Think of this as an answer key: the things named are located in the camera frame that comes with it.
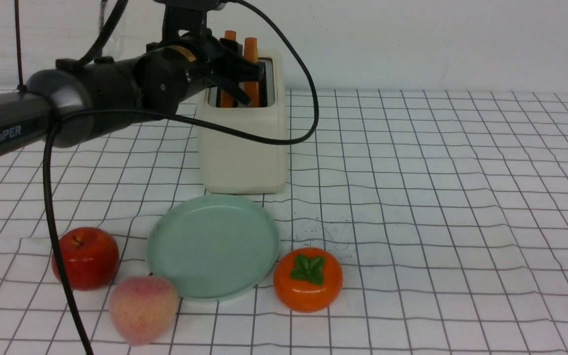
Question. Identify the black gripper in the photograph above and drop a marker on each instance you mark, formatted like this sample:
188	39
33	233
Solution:
171	73

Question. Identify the pale green round plate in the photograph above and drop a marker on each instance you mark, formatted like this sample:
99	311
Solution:
213	247

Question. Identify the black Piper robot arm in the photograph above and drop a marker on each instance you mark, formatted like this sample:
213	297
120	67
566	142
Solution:
108	95

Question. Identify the cream white toaster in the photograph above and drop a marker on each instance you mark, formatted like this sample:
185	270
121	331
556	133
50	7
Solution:
234	166

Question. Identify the orange persimmon with green leaf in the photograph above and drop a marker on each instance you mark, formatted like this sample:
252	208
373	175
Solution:
308	280

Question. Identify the red apple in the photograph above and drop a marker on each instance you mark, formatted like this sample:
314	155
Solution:
91	257

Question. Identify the pink peach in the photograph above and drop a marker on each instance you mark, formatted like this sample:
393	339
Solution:
143	308

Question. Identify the white grid pattern tablecloth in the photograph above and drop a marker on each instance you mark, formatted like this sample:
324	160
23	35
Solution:
447	210

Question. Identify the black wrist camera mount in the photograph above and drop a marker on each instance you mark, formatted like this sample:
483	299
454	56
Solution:
187	15

